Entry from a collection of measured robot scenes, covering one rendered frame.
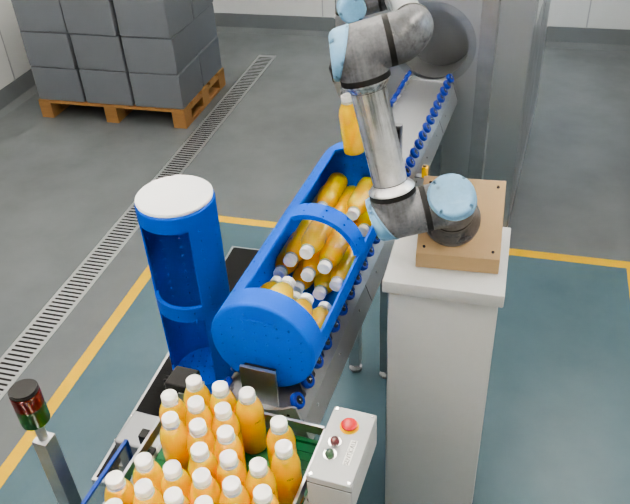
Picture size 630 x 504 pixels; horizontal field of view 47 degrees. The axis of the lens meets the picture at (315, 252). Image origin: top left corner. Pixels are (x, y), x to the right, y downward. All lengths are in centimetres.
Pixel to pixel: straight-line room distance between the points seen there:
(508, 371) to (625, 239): 127
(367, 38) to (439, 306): 75
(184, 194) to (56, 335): 141
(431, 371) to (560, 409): 118
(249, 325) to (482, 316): 63
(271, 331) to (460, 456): 88
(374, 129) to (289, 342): 56
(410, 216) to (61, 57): 424
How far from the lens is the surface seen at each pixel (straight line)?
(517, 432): 314
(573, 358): 349
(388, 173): 174
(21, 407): 168
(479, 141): 299
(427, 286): 194
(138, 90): 550
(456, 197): 178
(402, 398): 227
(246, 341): 187
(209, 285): 271
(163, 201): 260
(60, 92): 586
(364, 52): 164
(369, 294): 235
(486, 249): 198
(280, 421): 169
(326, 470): 159
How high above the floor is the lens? 237
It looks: 36 degrees down
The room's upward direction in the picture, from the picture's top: 4 degrees counter-clockwise
